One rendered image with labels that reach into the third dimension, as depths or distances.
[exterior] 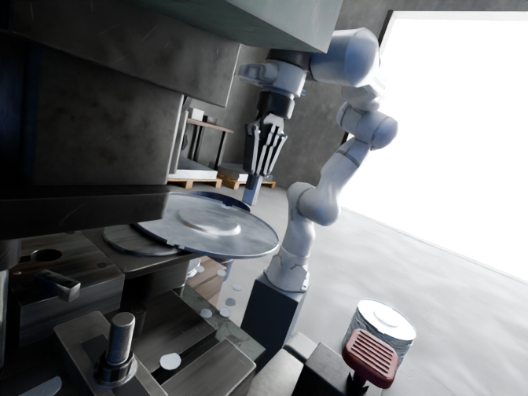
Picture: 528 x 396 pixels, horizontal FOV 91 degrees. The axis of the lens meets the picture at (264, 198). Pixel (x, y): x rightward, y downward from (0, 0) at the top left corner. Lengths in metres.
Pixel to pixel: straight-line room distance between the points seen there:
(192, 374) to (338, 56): 0.54
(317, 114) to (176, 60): 5.01
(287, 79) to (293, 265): 0.66
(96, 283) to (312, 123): 5.04
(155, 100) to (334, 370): 0.39
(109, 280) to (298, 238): 0.71
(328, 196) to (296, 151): 4.44
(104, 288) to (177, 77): 0.23
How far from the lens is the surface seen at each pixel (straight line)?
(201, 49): 0.29
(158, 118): 0.29
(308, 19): 0.24
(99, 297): 0.35
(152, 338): 0.39
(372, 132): 0.91
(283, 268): 1.00
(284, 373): 0.48
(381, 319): 1.58
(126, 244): 0.40
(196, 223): 0.48
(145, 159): 0.29
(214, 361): 0.37
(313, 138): 5.17
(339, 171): 0.94
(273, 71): 0.53
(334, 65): 0.57
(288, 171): 5.34
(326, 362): 0.43
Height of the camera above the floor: 0.98
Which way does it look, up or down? 14 degrees down
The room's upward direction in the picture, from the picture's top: 17 degrees clockwise
